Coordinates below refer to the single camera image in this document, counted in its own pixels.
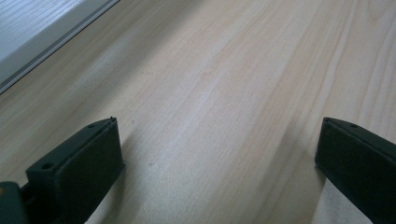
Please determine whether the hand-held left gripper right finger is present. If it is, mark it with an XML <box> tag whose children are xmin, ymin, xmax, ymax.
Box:
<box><xmin>314</xmin><ymin>117</ymin><xmax>396</xmax><ymax>224</ymax></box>

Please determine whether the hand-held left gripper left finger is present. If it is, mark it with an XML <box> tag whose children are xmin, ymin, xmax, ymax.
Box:
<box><xmin>25</xmin><ymin>116</ymin><xmax>127</xmax><ymax>224</ymax></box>

